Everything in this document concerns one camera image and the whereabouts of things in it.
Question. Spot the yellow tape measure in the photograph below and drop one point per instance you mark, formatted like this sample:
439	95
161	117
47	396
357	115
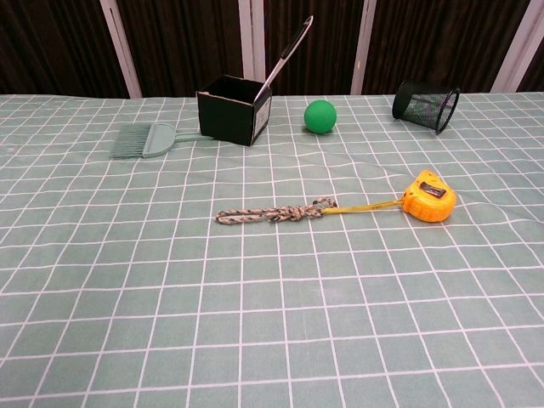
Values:
429	200

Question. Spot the green checked tablecloth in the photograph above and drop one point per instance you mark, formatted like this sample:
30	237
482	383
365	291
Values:
272	297

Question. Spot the green ball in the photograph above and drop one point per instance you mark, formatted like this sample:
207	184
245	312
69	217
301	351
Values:
320	117

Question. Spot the black cardboard box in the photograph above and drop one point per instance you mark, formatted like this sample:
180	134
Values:
227	115

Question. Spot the teal desk brush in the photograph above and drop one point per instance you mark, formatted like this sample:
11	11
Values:
144	141

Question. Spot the silver black pen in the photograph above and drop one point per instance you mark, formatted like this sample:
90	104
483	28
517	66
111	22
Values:
282	59

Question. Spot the black mesh pen holder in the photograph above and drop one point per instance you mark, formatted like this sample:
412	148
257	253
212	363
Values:
425	106

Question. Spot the dark brown curtain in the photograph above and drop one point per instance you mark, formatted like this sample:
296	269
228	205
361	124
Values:
187	38

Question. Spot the white window frame bar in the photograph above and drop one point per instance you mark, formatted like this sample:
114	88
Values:
516	55
251	38
120	47
363	47

